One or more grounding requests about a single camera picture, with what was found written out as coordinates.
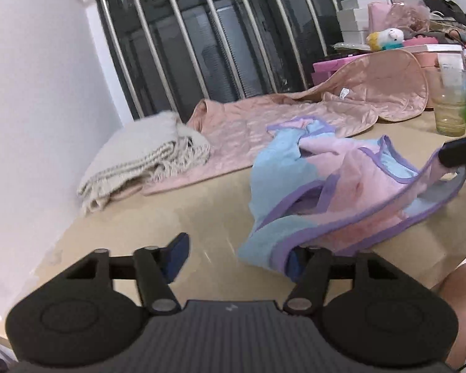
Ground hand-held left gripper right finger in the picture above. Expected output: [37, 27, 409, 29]
[283, 246, 402, 316]

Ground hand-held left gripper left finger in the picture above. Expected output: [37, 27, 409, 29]
[64, 232, 191, 316]

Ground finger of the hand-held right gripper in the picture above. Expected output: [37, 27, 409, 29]
[438, 131, 466, 168]

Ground pink and blue garment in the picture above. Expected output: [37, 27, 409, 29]
[238, 116, 466, 276]

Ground clear glass cup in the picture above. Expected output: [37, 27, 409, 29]
[435, 69, 466, 137]

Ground light pink box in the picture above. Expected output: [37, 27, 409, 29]
[406, 44, 464, 69]

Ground beige knitted blanket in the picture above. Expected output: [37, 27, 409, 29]
[77, 111, 211, 215]

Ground white and yellow plush toy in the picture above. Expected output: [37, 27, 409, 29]
[367, 27, 404, 52]

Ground pink quilted jacket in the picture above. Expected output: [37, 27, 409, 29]
[142, 49, 429, 197]

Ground person's bare leg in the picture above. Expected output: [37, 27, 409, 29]
[431, 258, 466, 371]

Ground magenta box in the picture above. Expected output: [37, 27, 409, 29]
[312, 55, 368, 83]

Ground white box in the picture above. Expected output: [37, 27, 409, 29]
[337, 9, 371, 32]

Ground barred window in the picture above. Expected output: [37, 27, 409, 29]
[70, 0, 397, 121]

